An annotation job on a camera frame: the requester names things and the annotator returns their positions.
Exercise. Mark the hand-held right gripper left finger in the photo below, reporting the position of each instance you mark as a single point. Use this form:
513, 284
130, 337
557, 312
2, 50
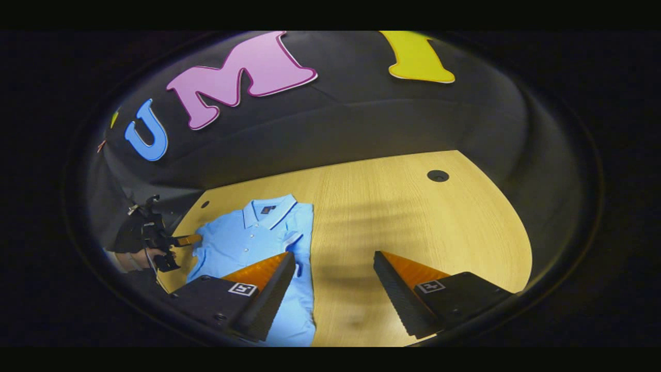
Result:
268, 299

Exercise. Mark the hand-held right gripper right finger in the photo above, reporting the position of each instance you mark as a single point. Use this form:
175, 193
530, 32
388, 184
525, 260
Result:
400, 294

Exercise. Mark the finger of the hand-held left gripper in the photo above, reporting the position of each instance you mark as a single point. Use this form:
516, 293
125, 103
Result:
187, 239

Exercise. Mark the light blue T-shirt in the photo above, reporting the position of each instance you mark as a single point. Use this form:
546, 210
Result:
242, 243

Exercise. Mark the black backdrop cloth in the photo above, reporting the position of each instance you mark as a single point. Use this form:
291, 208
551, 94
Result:
361, 124

